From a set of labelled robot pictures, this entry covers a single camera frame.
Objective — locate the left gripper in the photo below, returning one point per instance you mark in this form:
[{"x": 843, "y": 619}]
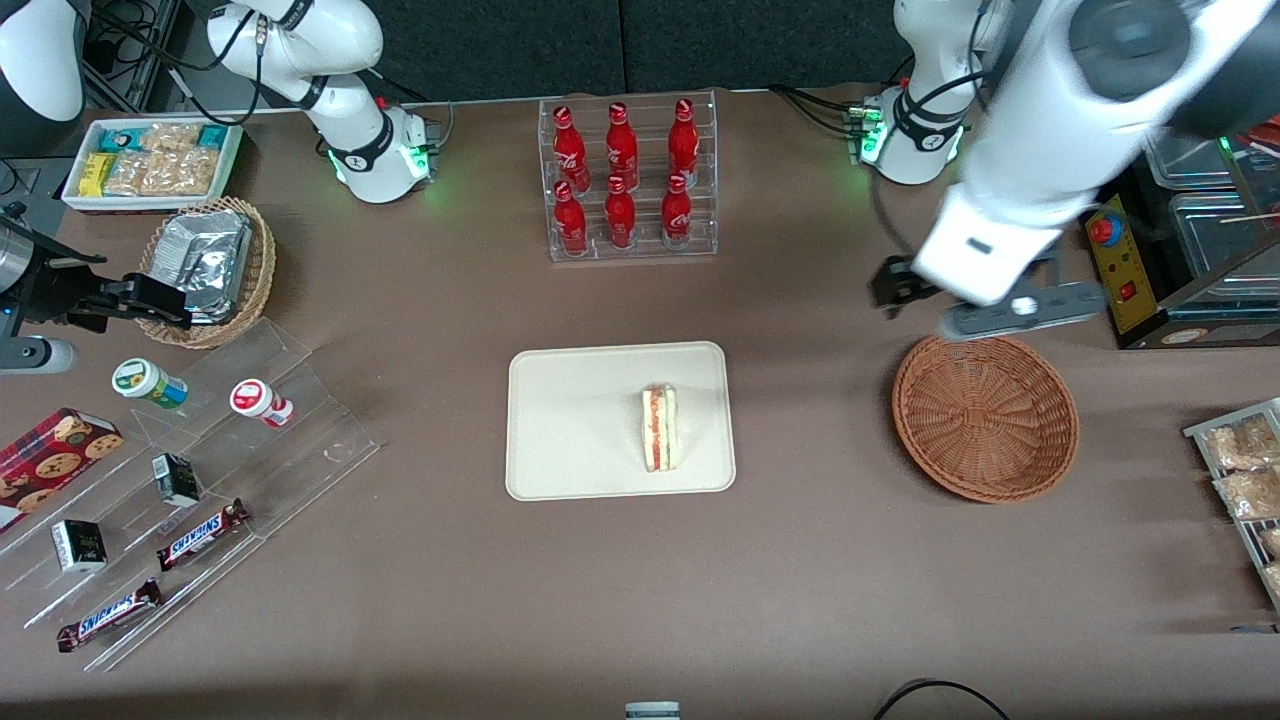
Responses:
[{"x": 893, "y": 282}]

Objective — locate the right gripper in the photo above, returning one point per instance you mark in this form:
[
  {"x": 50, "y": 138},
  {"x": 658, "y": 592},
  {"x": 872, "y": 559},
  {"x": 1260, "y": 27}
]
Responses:
[{"x": 50, "y": 285}]

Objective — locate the triangular sandwich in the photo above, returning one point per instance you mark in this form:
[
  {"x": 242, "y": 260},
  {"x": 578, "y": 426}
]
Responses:
[{"x": 660, "y": 430}]

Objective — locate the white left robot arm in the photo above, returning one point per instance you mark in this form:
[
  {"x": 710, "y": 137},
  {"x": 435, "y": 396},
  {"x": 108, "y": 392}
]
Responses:
[{"x": 1050, "y": 120}]

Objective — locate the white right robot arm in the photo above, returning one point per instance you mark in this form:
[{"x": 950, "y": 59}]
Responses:
[{"x": 340, "y": 110}]

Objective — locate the white rectangular snack tray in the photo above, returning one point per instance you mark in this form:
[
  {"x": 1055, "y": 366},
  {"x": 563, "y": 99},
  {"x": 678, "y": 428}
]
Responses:
[{"x": 150, "y": 203}]

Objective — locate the light wicker basket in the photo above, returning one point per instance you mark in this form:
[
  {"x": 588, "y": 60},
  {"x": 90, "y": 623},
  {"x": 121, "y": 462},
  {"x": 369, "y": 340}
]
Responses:
[{"x": 260, "y": 270}]

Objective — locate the brown wicker basket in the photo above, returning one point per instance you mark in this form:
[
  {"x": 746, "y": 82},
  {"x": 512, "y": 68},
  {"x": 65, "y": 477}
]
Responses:
[{"x": 985, "y": 420}]

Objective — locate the tray of packaged snacks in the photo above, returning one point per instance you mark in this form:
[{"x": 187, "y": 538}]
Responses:
[{"x": 1195, "y": 432}]

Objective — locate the cream plastic tray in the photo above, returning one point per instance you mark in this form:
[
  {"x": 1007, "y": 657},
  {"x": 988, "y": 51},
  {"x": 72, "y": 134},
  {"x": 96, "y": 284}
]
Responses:
[{"x": 580, "y": 420}]

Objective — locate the silver foil packet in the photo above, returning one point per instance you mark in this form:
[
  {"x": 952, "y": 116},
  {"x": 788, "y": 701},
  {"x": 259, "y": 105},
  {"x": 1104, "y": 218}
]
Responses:
[{"x": 205, "y": 260}]

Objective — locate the green lid white cup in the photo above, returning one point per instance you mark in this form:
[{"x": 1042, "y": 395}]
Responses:
[{"x": 148, "y": 382}]

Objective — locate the clear bag of crackers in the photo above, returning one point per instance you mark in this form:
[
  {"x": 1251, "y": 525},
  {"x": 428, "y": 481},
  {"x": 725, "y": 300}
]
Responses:
[
  {"x": 128, "y": 173},
  {"x": 170, "y": 137},
  {"x": 182, "y": 172}
]

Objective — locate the red lid white cup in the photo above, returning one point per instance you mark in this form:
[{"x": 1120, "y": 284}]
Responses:
[{"x": 258, "y": 401}]

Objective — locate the yellow snack packet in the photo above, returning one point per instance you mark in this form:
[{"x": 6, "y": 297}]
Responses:
[{"x": 96, "y": 175}]

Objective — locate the teal snack packet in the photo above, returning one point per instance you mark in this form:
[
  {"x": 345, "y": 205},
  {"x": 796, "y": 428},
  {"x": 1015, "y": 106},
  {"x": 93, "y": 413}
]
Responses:
[
  {"x": 213, "y": 136},
  {"x": 118, "y": 140}
]

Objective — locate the small black carton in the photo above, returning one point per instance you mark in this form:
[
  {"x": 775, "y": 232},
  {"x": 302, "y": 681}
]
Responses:
[
  {"x": 176, "y": 480},
  {"x": 79, "y": 546}
]

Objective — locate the red tartan cookie box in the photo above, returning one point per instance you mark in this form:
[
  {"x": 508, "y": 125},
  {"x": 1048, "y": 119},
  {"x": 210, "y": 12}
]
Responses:
[{"x": 50, "y": 465}]

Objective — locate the clear acrylic stepped stand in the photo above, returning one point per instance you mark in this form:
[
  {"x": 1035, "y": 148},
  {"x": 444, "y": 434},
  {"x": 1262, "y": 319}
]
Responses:
[{"x": 300, "y": 450}]

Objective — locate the black food warmer machine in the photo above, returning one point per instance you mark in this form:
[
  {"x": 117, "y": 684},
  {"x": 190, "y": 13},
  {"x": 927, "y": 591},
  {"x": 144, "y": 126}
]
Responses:
[{"x": 1122, "y": 270}]

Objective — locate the brown snickers bar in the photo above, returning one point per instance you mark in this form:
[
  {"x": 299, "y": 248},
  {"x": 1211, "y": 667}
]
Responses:
[
  {"x": 200, "y": 535},
  {"x": 108, "y": 615}
]

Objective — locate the red cola bottle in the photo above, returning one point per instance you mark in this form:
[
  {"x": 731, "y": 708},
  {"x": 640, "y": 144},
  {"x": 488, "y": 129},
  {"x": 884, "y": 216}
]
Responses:
[
  {"x": 621, "y": 148},
  {"x": 570, "y": 225},
  {"x": 620, "y": 220},
  {"x": 684, "y": 142},
  {"x": 568, "y": 150},
  {"x": 676, "y": 218}
]

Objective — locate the clear acrylic bottle rack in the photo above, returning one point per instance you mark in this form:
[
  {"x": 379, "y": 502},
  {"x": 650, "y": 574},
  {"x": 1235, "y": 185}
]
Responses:
[{"x": 645, "y": 250}]

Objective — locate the clear bag of pastry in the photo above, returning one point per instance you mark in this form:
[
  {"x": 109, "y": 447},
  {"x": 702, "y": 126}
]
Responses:
[
  {"x": 1273, "y": 578},
  {"x": 1250, "y": 495},
  {"x": 1240, "y": 445},
  {"x": 1271, "y": 543}
]

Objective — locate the small grey box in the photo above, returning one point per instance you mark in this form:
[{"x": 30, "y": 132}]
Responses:
[{"x": 652, "y": 711}]

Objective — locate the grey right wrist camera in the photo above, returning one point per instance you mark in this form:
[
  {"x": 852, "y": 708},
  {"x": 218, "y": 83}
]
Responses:
[{"x": 35, "y": 356}]

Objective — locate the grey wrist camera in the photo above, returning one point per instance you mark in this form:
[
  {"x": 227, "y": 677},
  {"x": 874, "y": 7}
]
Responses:
[
  {"x": 35, "y": 356},
  {"x": 1040, "y": 310}
]

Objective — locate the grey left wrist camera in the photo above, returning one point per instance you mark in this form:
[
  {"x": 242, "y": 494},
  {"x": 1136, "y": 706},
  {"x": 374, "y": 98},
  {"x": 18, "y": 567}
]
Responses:
[{"x": 1040, "y": 310}]

